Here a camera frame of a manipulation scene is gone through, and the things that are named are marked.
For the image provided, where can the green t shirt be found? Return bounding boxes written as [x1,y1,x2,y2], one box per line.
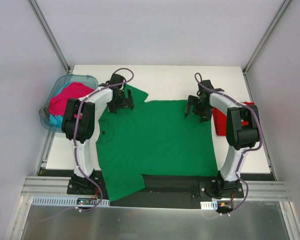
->
[96,85,218,202]

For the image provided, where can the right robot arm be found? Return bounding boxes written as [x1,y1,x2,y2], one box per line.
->
[184,80,262,199]

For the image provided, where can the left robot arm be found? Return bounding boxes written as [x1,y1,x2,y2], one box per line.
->
[61,67,134,195]

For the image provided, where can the folded red t shirt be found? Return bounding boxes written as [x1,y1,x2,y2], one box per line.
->
[212,102,255,137]

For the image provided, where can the blue plastic bin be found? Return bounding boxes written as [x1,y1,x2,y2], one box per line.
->
[40,74,99,133]

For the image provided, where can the pink t shirt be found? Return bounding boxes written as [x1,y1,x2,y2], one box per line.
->
[48,82,94,116]

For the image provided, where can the grey t shirt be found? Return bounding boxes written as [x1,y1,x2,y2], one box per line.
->
[38,104,50,120]

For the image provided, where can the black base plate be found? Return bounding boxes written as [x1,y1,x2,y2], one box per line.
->
[66,170,246,210]

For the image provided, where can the right white cable duct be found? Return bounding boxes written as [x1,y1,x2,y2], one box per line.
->
[200,200,218,211]

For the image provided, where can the white cable duct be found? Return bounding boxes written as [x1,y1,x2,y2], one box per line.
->
[200,200,218,211]
[32,196,110,208]

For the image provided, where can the right corner aluminium post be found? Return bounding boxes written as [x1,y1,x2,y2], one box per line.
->
[242,0,293,76]

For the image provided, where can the corner aluminium post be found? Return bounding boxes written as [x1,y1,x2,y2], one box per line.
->
[242,0,293,76]
[27,0,71,74]

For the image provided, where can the aluminium frame rail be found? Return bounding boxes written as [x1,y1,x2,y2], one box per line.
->
[21,176,292,202]

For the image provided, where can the left white cable duct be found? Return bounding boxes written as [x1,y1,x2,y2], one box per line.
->
[32,196,110,208]

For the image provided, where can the left corner aluminium post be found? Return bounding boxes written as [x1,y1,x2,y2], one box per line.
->
[27,0,71,74]

